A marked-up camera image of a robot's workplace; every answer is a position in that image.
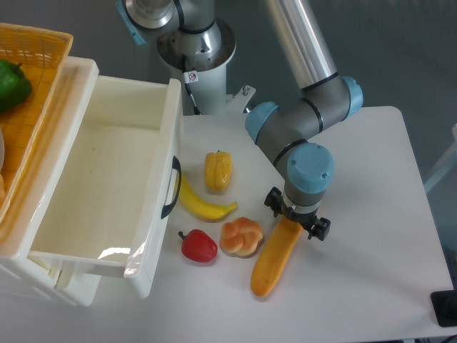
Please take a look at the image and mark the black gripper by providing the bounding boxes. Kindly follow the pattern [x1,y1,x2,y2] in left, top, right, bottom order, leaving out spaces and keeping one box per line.
[264,187,331,241]

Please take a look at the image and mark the red bell pepper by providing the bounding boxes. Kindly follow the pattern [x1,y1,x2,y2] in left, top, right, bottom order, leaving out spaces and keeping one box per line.
[178,229,218,263]

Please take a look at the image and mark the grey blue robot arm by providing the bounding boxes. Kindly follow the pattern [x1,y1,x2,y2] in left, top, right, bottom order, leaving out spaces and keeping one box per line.
[117,1,363,239]

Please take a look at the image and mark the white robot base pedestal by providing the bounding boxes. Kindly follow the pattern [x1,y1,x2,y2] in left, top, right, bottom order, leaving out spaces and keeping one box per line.
[157,19,256,115]

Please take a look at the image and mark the long orange bread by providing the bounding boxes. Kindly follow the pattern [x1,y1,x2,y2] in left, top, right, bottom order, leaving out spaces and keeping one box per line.
[251,217,303,297]

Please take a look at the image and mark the round knotted bread roll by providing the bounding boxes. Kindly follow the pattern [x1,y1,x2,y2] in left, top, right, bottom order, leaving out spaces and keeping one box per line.
[219,217,264,258]

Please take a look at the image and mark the orange plastic basket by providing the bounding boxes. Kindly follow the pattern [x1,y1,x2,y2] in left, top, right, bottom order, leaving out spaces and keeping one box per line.
[1,23,73,242]

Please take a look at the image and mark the white plastic drawer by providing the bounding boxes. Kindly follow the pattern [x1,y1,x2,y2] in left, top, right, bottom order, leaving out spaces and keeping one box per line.
[30,76,183,302]

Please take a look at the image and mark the green bell pepper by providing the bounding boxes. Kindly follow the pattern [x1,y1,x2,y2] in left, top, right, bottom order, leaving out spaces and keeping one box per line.
[1,59,32,112]

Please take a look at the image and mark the white plastic drawer cabinet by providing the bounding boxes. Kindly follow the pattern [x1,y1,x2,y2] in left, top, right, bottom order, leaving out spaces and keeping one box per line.
[1,56,99,305]

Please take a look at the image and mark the dark blue drawer handle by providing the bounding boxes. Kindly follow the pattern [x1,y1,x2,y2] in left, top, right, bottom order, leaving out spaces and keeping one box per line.
[161,156,183,219]

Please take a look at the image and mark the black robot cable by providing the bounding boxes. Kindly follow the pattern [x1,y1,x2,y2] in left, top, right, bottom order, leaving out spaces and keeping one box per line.
[181,53,203,116]

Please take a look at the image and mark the black device at edge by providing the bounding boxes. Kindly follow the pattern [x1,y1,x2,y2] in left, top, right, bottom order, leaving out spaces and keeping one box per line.
[431,290,456,327]

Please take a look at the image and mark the yellow bell pepper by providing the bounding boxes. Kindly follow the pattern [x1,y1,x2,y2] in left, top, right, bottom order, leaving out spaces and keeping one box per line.
[204,151,233,192]

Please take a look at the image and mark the yellow banana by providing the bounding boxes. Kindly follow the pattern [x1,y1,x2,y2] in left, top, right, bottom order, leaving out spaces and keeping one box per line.
[179,174,238,222]

